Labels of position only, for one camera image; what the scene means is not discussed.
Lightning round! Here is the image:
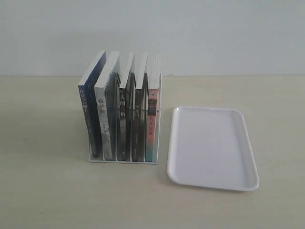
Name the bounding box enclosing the pink teal spine book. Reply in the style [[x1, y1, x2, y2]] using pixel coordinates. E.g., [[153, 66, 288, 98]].
[[145, 53, 162, 163]]

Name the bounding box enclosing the black spine book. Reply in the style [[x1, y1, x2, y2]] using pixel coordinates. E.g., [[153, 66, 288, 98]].
[[118, 52, 134, 161]]

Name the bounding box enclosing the blue spine book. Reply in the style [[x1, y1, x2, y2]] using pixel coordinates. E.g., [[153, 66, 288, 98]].
[[78, 50, 106, 158]]

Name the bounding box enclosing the white grey spine book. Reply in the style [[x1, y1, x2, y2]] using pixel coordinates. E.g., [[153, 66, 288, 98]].
[[94, 51, 120, 161]]

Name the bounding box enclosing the dark brown spine book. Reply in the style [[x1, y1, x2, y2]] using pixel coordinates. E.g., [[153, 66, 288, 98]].
[[132, 52, 148, 162]]

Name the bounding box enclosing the white plastic tray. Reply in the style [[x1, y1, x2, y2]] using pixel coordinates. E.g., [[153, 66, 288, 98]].
[[167, 105, 259, 191]]

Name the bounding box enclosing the white wire book rack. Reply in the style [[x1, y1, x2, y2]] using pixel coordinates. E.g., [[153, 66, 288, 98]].
[[89, 75, 162, 164]]

